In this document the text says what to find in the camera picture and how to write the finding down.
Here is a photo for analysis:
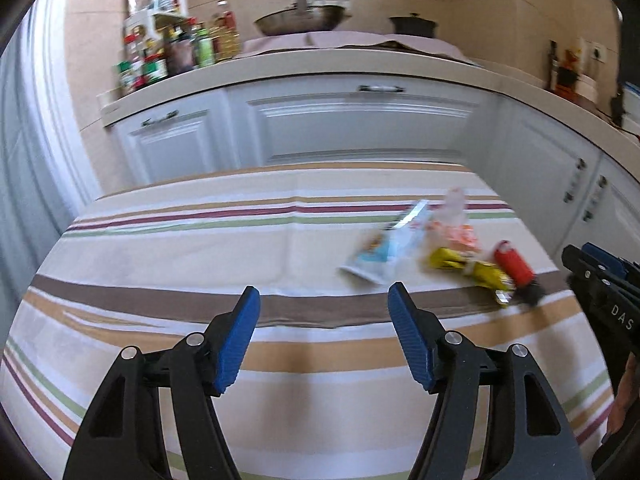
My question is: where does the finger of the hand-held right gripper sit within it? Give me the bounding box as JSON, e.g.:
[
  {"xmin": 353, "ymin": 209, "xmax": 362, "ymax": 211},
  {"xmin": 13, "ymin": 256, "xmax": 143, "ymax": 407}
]
[
  {"xmin": 581, "ymin": 242, "xmax": 640, "ymax": 287},
  {"xmin": 561, "ymin": 245, "xmax": 640, "ymax": 303}
]

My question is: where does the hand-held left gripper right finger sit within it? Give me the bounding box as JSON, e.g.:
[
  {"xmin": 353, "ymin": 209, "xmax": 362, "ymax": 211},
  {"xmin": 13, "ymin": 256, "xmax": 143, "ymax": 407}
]
[{"xmin": 388, "ymin": 281, "xmax": 591, "ymax": 480}]

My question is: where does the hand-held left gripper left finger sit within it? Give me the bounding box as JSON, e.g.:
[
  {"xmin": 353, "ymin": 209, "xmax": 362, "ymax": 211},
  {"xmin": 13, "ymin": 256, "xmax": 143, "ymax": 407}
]
[{"xmin": 62, "ymin": 285, "xmax": 262, "ymax": 480}]

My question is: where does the person's right hand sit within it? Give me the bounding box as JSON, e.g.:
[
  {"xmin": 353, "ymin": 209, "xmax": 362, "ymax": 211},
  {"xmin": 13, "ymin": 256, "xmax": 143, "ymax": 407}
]
[{"xmin": 606, "ymin": 359, "xmax": 636, "ymax": 437}]

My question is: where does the small black object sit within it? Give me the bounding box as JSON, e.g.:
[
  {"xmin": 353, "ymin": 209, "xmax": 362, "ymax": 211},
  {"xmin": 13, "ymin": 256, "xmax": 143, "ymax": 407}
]
[{"xmin": 522, "ymin": 282, "xmax": 547, "ymax": 307}]

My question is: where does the red cylindrical packet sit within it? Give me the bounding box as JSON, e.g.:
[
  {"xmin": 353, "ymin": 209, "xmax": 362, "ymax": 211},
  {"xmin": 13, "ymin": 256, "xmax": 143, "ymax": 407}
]
[{"xmin": 492, "ymin": 240, "xmax": 537, "ymax": 288}]

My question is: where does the light blue snack wrapper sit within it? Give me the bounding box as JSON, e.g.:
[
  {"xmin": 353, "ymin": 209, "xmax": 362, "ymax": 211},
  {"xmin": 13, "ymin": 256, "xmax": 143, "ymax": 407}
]
[{"xmin": 339, "ymin": 200, "xmax": 433, "ymax": 283}]

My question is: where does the yellow crumpled wrapper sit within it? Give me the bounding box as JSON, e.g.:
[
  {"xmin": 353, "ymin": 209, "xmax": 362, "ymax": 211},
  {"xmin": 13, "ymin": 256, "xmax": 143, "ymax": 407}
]
[{"xmin": 429, "ymin": 246, "xmax": 517, "ymax": 307}]

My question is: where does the striped tablecloth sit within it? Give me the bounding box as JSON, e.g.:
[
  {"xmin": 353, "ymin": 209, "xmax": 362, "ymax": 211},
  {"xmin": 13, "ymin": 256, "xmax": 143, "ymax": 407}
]
[{"xmin": 0, "ymin": 162, "xmax": 616, "ymax": 480}]

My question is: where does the clear bag with orange print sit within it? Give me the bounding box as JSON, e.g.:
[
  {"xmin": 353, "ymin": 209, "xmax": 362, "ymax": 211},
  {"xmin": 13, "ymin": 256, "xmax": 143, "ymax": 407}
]
[{"xmin": 427, "ymin": 187, "xmax": 483, "ymax": 253}]

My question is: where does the white round container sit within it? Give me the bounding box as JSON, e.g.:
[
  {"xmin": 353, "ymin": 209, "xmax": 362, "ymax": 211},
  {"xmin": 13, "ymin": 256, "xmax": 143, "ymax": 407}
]
[{"xmin": 577, "ymin": 76, "xmax": 599, "ymax": 104}]

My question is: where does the red seasoning packet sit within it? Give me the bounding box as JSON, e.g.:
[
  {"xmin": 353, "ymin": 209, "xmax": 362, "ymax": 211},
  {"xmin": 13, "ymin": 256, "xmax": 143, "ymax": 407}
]
[{"xmin": 559, "ymin": 49, "xmax": 581, "ymax": 96}]

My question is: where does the white kitchen cabinet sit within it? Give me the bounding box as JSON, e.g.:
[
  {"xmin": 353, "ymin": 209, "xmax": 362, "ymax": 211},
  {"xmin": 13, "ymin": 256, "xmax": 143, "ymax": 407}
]
[{"xmin": 102, "ymin": 72, "xmax": 640, "ymax": 261}]

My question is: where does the white panelled door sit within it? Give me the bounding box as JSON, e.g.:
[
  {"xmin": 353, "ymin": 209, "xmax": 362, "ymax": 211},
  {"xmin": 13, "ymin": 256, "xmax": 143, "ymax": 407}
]
[{"xmin": 0, "ymin": 0, "xmax": 101, "ymax": 241}]

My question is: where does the black lidded pot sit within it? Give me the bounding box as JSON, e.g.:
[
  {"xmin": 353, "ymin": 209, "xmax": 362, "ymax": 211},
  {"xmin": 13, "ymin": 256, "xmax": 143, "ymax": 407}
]
[{"xmin": 390, "ymin": 12, "xmax": 438, "ymax": 38}]

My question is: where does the green bottle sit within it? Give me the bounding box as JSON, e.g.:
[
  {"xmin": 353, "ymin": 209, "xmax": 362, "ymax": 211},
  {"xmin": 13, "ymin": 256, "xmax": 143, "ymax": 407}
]
[{"xmin": 195, "ymin": 25, "xmax": 216, "ymax": 68}]

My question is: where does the beige stove cover cloth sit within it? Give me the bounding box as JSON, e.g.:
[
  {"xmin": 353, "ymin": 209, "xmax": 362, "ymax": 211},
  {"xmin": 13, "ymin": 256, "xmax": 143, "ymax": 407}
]
[{"xmin": 240, "ymin": 30, "xmax": 476, "ymax": 63}]

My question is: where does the spice rack with jars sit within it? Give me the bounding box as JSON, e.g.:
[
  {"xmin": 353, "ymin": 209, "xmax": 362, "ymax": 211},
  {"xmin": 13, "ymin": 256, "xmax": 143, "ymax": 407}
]
[{"xmin": 117, "ymin": 0, "xmax": 201, "ymax": 96}]

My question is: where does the cooking oil bottle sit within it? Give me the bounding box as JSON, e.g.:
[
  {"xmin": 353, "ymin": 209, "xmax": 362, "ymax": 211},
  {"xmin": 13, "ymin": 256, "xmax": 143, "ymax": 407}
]
[{"xmin": 210, "ymin": 0, "xmax": 242, "ymax": 61}]

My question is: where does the steel wok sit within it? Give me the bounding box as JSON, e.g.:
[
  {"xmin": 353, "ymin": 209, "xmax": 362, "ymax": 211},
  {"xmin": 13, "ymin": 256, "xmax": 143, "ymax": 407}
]
[{"xmin": 253, "ymin": 0, "xmax": 353, "ymax": 37}]

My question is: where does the metal cabinet door handle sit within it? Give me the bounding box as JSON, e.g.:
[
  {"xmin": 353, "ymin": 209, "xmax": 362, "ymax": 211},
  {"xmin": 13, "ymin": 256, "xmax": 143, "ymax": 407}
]
[
  {"xmin": 564, "ymin": 158, "xmax": 586, "ymax": 204},
  {"xmin": 582, "ymin": 176, "xmax": 607, "ymax": 222}
]

